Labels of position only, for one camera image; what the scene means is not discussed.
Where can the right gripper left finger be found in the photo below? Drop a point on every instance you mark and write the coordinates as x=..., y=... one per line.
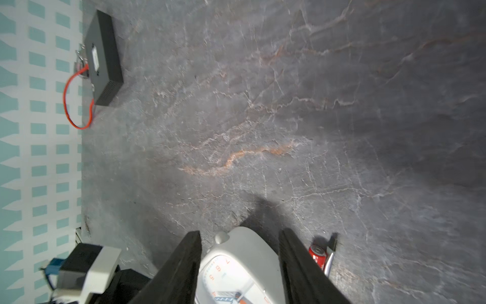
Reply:
x=176, y=281

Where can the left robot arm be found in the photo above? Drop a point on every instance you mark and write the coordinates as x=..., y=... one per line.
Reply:
x=125, y=285

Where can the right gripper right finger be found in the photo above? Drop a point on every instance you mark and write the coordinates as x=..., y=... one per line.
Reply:
x=303, y=280

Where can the black box device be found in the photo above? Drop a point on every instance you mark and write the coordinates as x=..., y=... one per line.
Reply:
x=103, y=60

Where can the white square alarm clock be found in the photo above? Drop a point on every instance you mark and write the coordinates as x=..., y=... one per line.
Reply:
x=240, y=268

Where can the black yellow screwdriver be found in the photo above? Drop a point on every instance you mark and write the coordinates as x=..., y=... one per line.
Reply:
x=330, y=251

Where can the red battery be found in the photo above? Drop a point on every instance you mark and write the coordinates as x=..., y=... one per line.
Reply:
x=319, y=255

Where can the metal clamp bracket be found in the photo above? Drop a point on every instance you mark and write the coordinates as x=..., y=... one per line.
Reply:
x=82, y=62

